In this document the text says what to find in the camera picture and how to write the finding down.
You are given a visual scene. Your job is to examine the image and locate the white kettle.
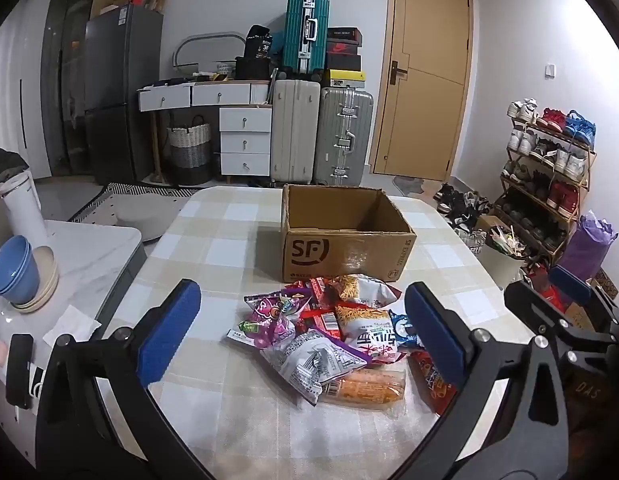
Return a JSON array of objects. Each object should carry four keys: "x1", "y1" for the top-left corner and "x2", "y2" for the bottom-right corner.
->
[{"x1": 0, "y1": 172, "x2": 50, "y2": 251}]

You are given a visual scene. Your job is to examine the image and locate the white tissue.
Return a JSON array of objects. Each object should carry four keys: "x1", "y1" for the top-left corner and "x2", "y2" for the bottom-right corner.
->
[{"x1": 44, "y1": 305, "x2": 103, "y2": 348}]

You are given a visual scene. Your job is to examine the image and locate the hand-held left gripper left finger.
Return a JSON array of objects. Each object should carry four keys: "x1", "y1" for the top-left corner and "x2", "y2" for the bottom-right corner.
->
[{"x1": 36, "y1": 279, "x2": 215, "y2": 480}]

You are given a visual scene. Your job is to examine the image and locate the oval mirror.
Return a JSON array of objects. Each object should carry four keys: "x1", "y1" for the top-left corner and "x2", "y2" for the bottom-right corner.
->
[{"x1": 174, "y1": 32, "x2": 246, "y2": 81}]

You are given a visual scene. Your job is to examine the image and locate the black storage box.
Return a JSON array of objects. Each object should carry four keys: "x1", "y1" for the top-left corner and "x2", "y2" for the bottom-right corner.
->
[{"x1": 234, "y1": 56, "x2": 278, "y2": 81}]

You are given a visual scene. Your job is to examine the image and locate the silver suitcase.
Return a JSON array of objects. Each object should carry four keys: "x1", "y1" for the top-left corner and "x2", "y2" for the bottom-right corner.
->
[{"x1": 313, "y1": 87, "x2": 374, "y2": 187}]

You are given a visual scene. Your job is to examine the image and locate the white drawer desk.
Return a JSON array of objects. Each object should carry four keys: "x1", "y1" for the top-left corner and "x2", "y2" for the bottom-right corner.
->
[{"x1": 138, "y1": 80, "x2": 275, "y2": 184}]

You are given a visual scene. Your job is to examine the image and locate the teal suitcase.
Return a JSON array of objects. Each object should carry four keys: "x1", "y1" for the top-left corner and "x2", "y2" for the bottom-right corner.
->
[{"x1": 283, "y1": 0, "x2": 330, "y2": 78}]

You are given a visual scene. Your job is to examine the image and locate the grey door mat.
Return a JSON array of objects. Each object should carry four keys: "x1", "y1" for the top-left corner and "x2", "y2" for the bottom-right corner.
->
[{"x1": 392, "y1": 175, "x2": 423, "y2": 196}]

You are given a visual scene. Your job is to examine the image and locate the wooden door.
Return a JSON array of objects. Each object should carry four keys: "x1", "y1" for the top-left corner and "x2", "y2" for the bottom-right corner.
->
[{"x1": 372, "y1": 0, "x2": 474, "y2": 181}]

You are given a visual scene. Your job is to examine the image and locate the pile of loose sneakers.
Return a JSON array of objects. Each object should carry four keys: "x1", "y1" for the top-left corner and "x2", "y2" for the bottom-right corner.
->
[{"x1": 434, "y1": 182, "x2": 490, "y2": 235}]

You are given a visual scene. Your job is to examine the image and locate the purple bag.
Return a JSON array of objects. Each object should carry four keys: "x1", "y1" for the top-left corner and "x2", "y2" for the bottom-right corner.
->
[{"x1": 559, "y1": 210, "x2": 619, "y2": 281}]

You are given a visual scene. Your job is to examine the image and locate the marble side table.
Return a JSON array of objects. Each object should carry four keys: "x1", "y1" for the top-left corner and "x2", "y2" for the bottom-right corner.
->
[{"x1": 0, "y1": 220, "x2": 145, "y2": 461}]

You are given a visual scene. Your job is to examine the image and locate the stack of blue bowls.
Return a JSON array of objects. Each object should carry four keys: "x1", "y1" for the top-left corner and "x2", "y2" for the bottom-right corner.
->
[{"x1": 0, "y1": 235, "x2": 40, "y2": 296}]

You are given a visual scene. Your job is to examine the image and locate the small cardboard box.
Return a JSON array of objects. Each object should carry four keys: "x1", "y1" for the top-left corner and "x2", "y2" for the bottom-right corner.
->
[{"x1": 564, "y1": 302, "x2": 607, "y2": 333}]

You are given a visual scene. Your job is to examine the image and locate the blue cookie packet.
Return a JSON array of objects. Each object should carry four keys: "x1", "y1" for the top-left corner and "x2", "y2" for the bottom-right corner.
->
[{"x1": 389, "y1": 310, "x2": 421, "y2": 349}]

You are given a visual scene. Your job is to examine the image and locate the white wardrobe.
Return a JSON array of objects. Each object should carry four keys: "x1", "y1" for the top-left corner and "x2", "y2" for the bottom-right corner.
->
[{"x1": 0, "y1": 0, "x2": 58, "y2": 181}]

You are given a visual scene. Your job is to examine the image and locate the red barcode snack packet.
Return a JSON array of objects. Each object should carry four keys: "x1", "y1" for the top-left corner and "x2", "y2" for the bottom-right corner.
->
[{"x1": 300, "y1": 307, "x2": 340, "y2": 333}]

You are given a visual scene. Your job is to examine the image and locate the small noodle snack bag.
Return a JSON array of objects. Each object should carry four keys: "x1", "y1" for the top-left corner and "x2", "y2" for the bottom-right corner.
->
[{"x1": 324, "y1": 274, "x2": 403, "y2": 308}]

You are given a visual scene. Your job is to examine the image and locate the wooden shoe rack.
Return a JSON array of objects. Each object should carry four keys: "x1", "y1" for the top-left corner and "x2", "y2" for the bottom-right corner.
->
[{"x1": 494, "y1": 110, "x2": 597, "y2": 266}]

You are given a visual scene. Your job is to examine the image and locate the patterned rug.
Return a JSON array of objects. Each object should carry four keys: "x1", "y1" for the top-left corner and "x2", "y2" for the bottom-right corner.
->
[{"x1": 67, "y1": 182, "x2": 205, "y2": 242}]

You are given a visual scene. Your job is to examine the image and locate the grey fridge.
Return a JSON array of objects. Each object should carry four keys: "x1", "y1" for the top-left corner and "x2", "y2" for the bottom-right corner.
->
[{"x1": 84, "y1": 2, "x2": 164, "y2": 186}]

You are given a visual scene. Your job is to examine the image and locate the black printed bag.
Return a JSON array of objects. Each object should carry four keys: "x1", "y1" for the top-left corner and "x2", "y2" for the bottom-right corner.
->
[{"x1": 244, "y1": 25, "x2": 273, "y2": 58}]

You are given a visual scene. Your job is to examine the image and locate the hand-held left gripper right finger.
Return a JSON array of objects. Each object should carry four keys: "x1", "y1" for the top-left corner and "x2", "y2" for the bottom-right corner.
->
[{"x1": 389, "y1": 281, "x2": 570, "y2": 480}]

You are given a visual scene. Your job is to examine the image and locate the cream suitcase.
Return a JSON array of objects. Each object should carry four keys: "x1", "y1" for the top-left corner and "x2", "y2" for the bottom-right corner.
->
[{"x1": 270, "y1": 79, "x2": 321, "y2": 186}]

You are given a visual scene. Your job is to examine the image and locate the purple candy packet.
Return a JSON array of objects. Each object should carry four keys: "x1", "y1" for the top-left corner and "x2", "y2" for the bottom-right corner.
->
[{"x1": 227, "y1": 292, "x2": 313, "y2": 348}]

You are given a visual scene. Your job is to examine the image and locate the orange snack packet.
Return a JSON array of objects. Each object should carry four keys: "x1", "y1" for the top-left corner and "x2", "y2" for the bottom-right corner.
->
[{"x1": 322, "y1": 369, "x2": 406, "y2": 406}]

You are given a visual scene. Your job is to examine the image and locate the stack of beige bowls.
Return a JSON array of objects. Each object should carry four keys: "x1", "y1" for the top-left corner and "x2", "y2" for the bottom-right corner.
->
[{"x1": 12, "y1": 246, "x2": 59, "y2": 313}]

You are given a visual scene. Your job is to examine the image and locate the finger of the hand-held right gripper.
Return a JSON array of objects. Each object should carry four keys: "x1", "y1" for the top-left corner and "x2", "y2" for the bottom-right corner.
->
[
  {"x1": 504, "y1": 280, "x2": 617, "y2": 357},
  {"x1": 548, "y1": 265, "x2": 619, "y2": 333}
]

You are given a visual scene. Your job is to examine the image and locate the dark cloth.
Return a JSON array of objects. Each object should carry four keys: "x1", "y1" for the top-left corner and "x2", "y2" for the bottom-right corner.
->
[{"x1": 0, "y1": 147, "x2": 30, "y2": 183}]

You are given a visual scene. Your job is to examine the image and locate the brown cardboard box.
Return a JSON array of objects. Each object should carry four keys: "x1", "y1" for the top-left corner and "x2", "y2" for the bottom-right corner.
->
[{"x1": 281, "y1": 183, "x2": 417, "y2": 283}]

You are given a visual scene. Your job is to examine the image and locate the white trash bin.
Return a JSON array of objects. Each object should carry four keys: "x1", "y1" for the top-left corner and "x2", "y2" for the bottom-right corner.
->
[{"x1": 477, "y1": 225, "x2": 527, "y2": 287}]

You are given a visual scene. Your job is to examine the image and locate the dark glass cabinet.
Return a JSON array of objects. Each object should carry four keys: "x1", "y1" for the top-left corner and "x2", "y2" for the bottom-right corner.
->
[{"x1": 40, "y1": 0, "x2": 105, "y2": 177}]

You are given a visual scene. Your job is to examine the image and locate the woven laundry basket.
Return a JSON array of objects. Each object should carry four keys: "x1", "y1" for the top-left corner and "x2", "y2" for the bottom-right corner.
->
[{"x1": 167, "y1": 115, "x2": 213, "y2": 186}]

